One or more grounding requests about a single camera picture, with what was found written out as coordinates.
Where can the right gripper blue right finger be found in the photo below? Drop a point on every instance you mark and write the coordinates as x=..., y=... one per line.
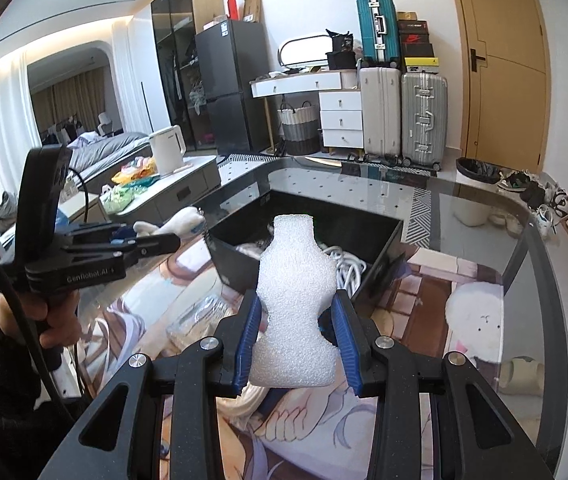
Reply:
x=349, y=340

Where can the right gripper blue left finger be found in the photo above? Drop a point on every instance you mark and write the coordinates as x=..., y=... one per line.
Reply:
x=246, y=330

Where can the white medicine pouch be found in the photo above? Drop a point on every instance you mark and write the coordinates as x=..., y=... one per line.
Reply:
x=199, y=321

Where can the white foam piece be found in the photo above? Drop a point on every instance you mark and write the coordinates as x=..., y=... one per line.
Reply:
x=294, y=304

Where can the white blue plush toy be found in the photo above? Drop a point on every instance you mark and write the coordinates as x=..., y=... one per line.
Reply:
x=187, y=223

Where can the left hand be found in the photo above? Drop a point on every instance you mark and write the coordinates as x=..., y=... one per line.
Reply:
x=58, y=313

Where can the black cardboard box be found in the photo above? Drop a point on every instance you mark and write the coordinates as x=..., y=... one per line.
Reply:
x=237, y=242

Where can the bed with grey blanket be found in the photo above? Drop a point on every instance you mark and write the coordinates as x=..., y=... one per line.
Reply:
x=99, y=161

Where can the grey side cabinet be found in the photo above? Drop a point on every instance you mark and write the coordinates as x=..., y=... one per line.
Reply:
x=199, y=176

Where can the white kettle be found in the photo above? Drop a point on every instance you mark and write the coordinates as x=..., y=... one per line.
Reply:
x=168, y=148

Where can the woven laundry basket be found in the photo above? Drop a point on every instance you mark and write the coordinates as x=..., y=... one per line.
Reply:
x=300, y=128

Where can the white suitcase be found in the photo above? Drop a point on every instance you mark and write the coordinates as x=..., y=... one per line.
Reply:
x=381, y=110

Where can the white drawer desk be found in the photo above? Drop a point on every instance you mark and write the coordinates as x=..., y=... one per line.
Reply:
x=336, y=96

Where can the silver suitcase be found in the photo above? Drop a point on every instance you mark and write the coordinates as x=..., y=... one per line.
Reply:
x=424, y=119

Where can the black refrigerator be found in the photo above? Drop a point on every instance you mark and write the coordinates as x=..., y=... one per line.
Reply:
x=231, y=55

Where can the black bag on desk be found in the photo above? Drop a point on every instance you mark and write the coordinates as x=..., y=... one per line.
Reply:
x=342, y=56

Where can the dark glass wardrobe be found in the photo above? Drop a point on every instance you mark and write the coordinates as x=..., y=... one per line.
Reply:
x=176, y=23

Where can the oval mirror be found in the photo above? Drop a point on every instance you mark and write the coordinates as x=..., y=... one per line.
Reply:
x=300, y=53

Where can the stacked shoe boxes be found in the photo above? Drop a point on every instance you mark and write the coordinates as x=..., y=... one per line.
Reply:
x=417, y=50

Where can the teal suitcase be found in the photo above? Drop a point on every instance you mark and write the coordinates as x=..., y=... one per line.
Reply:
x=379, y=33

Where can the wooden door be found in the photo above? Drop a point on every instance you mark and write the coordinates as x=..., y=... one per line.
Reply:
x=506, y=82

